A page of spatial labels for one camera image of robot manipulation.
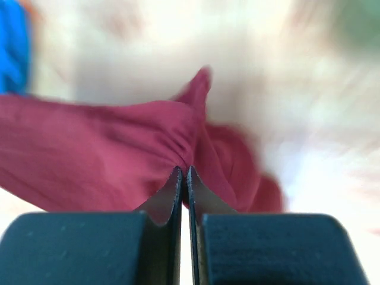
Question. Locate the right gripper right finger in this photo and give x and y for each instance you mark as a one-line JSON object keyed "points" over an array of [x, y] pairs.
{"points": [[233, 248]]}

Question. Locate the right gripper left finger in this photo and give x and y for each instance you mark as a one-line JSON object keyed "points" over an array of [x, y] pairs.
{"points": [[137, 247]]}

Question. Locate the dark red t shirt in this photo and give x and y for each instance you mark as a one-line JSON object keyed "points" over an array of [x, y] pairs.
{"points": [[71, 157]]}

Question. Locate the folded blue t shirt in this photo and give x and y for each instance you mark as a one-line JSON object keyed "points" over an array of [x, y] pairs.
{"points": [[16, 48]]}

